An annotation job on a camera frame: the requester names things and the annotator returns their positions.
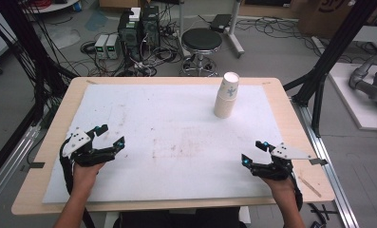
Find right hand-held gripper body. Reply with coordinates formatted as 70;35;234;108
249;142;313;181

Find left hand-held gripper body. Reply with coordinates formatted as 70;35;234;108
62;126;118;168

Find stack of white paper cups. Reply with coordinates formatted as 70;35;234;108
213;71;240;120

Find person's right hand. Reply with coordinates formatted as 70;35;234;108
261;175;296;200

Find person's left hand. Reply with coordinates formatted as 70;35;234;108
72;161;105;192

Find light wooden table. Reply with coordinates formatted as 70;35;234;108
10;76;336;217

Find thin wooden stick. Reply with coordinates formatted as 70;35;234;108
298;176;322;199

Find black floor clamps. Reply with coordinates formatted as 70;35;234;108
308;202;339;228

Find white platform board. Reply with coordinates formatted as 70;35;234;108
328;62;377;131

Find grey bench power supply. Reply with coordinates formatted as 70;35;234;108
94;33;109;60
105;33;123;60

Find person's dark clothing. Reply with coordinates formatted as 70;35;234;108
113;207;249;228

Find black computer tower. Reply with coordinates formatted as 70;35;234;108
141;5;161;49
117;10;143;62

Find white metal stand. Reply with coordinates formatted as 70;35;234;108
176;0;246;60

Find white small box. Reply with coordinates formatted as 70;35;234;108
128;7;142;23

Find black round stool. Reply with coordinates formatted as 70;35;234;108
179;28;224;78

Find black flat device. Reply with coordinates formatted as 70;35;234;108
209;13;233;33

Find white round table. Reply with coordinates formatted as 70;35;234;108
23;0;81;14

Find brown cardboard box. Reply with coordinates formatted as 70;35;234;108
298;0;377;39

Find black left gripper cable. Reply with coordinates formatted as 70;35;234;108
58;141;97;228

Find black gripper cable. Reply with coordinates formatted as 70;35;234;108
58;141;97;228
289;172;304;212

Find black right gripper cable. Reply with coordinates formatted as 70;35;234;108
289;172;304;212

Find aluminium floor rail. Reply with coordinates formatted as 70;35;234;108
292;98;361;228
0;124;42;212

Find black metal frame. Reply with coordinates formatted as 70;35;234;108
0;0;80;127
284;0;377;138

